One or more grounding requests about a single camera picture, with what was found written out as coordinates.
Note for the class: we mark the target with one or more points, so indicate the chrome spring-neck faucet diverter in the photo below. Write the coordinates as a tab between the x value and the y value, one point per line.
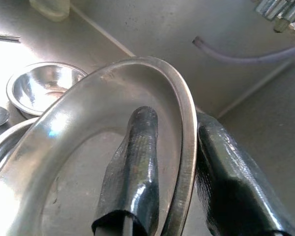
275	9

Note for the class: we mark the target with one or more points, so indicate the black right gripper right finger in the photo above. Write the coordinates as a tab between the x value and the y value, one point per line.
226	186

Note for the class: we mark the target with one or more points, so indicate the thin steel rod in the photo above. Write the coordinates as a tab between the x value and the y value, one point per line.
5	37

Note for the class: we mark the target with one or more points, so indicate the small steel bowl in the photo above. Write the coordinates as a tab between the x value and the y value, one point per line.
39	86

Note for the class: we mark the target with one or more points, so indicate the round steel plate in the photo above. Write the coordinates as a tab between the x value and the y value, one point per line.
83	137
5	140

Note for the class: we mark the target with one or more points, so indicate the clear purple drain tube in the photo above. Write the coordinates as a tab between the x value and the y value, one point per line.
248	59

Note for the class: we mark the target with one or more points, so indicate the stainless steel sink basin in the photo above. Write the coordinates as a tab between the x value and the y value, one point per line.
177	29

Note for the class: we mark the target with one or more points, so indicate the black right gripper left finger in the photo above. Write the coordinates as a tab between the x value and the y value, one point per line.
135	167

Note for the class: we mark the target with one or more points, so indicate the clear plastic soap bottle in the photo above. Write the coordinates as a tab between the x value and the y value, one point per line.
50	9

